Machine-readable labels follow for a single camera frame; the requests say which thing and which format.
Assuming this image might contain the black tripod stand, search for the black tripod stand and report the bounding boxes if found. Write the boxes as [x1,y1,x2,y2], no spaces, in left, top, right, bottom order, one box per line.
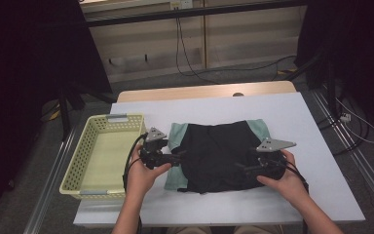
[56,81,118,140]

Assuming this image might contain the person's left hand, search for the person's left hand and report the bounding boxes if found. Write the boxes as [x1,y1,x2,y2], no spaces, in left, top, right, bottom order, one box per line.
[124,143,172,202]

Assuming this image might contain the person's right hand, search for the person's right hand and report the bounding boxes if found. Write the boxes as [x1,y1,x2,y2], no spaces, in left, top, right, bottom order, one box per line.
[256,149,309,210]

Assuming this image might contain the person's beige trousers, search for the person's beige trousers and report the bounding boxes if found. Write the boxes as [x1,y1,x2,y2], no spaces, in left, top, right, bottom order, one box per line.
[165,224,285,234]

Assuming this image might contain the black and green shirt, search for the black and green shirt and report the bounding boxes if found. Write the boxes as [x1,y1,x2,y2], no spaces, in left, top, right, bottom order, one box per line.
[164,119,272,195]

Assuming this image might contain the large black curtain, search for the large black curtain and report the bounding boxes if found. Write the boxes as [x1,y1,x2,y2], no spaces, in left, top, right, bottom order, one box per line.
[0,0,113,228]

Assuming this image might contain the black floor cable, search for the black floor cable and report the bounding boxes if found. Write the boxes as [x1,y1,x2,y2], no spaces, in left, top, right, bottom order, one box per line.
[316,106,371,157]

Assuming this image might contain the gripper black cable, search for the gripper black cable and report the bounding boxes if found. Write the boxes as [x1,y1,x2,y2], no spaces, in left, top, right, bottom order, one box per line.
[122,132,149,234]
[280,157,310,195]

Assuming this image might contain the black horizontal bar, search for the black horizontal bar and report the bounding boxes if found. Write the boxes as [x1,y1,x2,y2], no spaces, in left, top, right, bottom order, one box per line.
[85,0,308,28]

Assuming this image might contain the aluminium floor rail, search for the aluminium floor rail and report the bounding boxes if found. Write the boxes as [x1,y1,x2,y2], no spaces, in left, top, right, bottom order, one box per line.
[22,128,79,234]
[310,89,374,213]

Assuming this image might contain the white floor cable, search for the white floor cable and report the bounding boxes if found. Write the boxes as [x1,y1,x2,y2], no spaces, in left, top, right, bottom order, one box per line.
[334,97,374,145]

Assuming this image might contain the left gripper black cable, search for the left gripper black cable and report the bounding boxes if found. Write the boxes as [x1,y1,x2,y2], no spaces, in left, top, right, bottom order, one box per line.
[122,132,149,234]

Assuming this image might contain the white wall socket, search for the white wall socket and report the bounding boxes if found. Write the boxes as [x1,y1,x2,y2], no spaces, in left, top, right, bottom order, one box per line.
[169,0,194,10]

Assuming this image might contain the black metal stand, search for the black metal stand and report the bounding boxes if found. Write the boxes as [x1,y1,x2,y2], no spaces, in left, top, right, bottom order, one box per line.
[285,48,342,121]

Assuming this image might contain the yellow plastic basket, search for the yellow plastic basket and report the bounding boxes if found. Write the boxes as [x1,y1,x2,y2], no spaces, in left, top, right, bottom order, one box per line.
[58,113,148,200]

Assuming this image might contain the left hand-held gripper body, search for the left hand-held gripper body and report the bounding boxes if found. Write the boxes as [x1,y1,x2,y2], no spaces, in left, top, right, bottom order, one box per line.
[138,127,173,171]

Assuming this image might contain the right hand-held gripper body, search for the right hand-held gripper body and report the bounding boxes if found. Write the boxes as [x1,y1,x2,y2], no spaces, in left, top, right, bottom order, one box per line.
[255,137,297,180]

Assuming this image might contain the beige wooden cabinet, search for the beige wooden cabinet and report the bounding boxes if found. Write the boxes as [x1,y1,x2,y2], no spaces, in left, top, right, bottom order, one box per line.
[79,0,308,84]

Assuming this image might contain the black hanging wall cable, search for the black hanging wall cable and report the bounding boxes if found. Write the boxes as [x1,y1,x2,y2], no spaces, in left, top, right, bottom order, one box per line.
[174,16,298,86]

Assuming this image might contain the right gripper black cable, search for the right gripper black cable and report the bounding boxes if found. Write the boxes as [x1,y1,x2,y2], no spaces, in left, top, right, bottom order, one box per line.
[280,157,310,195]

